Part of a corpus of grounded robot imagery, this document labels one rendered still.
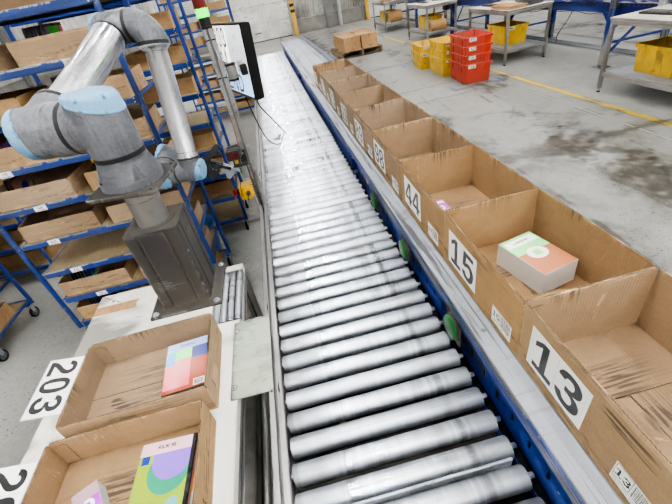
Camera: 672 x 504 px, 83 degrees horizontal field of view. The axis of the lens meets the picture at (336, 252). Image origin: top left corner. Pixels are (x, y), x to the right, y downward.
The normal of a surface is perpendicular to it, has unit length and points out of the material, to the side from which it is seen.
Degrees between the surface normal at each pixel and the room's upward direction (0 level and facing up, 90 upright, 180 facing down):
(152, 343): 89
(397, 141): 89
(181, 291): 90
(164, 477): 0
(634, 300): 90
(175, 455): 0
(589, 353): 0
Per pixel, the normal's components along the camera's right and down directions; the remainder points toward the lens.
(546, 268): -0.17, -0.80
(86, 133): -0.03, 0.61
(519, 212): 0.18, 0.55
